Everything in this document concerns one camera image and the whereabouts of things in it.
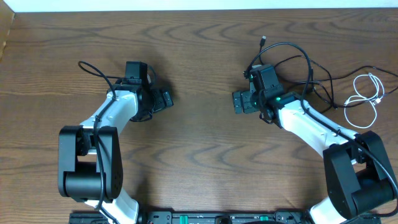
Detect black USB cable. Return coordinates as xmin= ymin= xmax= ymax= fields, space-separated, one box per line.
xmin=273 ymin=54 xmax=339 ymax=113
xmin=258 ymin=35 xmax=398 ymax=109

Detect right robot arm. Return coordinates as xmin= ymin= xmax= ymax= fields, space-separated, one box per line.
xmin=233 ymin=65 xmax=397 ymax=223

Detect white USB cable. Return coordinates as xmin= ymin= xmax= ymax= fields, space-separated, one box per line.
xmin=343 ymin=72 xmax=386 ymax=129

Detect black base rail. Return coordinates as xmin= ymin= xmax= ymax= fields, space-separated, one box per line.
xmin=68 ymin=210 xmax=382 ymax=224

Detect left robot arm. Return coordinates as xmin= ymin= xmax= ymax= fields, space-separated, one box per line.
xmin=58 ymin=61 xmax=174 ymax=223

